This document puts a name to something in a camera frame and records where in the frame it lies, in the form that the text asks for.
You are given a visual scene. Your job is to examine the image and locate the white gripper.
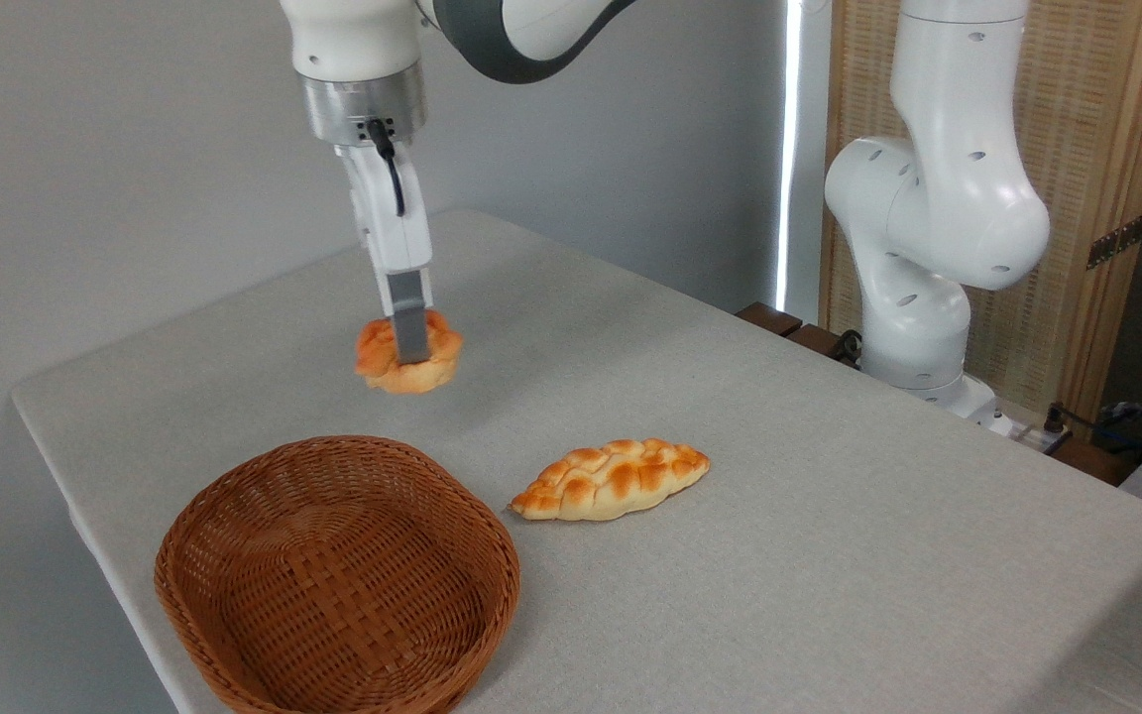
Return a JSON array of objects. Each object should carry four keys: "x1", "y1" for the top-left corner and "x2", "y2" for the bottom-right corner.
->
[{"x1": 336, "y1": 144, "x2": 433, "y2": 365}]

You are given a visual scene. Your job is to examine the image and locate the round orange muffin bread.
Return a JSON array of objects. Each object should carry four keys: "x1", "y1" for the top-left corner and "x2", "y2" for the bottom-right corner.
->
[{"x1": 354, "y1": 310, "x2": 464, "y2": 396}]

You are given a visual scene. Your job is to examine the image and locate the long braided bread loaf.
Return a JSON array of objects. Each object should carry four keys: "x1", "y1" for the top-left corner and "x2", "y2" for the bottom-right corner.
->
[{"x1": 509, "y1": 437, "x2": 712, "y2": 523}]

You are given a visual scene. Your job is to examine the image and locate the brown wicker basket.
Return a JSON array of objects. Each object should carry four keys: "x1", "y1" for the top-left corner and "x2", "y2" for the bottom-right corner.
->
[{"x1": 154, "y1": 435, "x2": 521, "y2": 714}]

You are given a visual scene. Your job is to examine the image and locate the dark brown wooden block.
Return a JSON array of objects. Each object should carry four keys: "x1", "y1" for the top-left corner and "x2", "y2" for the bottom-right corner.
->
[
  {"x1": 736, "y1": 302, "x2": 803, "y2": 338},
  {"x1": 787, "y1": 323, "x2": 861, "y2": 368}
]

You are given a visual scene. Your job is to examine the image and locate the white vertical light strip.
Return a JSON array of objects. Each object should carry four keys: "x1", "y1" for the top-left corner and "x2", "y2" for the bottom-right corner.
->
[{"x1": 774, "y1": 0, "x2": 835, "y2": 320}]

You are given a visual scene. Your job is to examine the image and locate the grey tablecloth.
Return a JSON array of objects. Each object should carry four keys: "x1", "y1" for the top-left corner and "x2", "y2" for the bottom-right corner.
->
[{"x1": 11, "y1": 208, "x2": 1142, "y2": 714}]

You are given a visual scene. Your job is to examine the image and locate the white power strip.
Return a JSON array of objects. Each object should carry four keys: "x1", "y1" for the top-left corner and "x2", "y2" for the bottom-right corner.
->
[{"x1": 1010, "y1": 416, "x2": 1073, "y2": 455}]

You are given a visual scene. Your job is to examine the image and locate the brass hinge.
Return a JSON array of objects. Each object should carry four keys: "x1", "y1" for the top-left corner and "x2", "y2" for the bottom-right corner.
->
[{"x1": 1086, "y1": 213, "x2": 1142, "y2": 271}]

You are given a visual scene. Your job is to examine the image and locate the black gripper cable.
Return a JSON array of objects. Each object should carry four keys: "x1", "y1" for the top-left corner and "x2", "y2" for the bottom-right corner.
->
[{"x1": 365, "y1": 119, "x2": 406, "y2": 217}]

